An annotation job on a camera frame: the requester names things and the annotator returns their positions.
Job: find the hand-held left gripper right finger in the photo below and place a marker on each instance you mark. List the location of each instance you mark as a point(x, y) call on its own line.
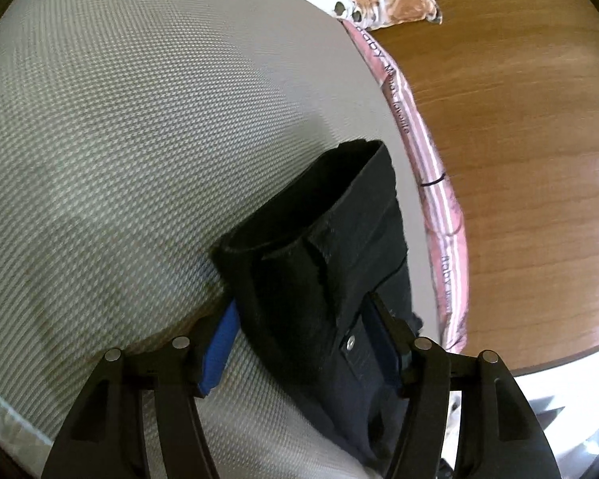
point(382, 340)

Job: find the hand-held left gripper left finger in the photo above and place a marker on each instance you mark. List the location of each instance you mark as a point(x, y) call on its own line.
point(219, 354)

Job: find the black pants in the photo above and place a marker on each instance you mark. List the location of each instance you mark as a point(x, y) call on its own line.
point(329, 259)

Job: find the pink striped cloth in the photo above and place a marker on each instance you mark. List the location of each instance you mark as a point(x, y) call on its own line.
point(444, 239)

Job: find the grey woven bed mat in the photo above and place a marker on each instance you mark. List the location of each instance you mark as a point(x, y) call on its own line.
point(130, 134)

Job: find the wooden headboard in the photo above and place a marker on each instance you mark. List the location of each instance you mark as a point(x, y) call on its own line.
point(519, 134)

